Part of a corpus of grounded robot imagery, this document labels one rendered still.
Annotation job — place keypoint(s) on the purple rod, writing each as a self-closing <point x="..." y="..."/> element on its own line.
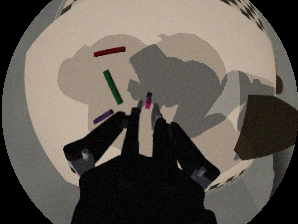
<point x="102" y="117"/>

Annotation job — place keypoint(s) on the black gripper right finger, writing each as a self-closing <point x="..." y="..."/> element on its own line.
<point x="189" y="157"/>

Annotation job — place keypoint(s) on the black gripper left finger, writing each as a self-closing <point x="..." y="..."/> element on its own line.
<point x="81" y="154"/>

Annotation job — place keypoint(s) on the dark red rod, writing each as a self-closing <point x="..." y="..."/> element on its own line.
<point x="109" y="51"/>

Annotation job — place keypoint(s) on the green rod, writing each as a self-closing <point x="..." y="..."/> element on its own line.
<point x="112" y="87"/>

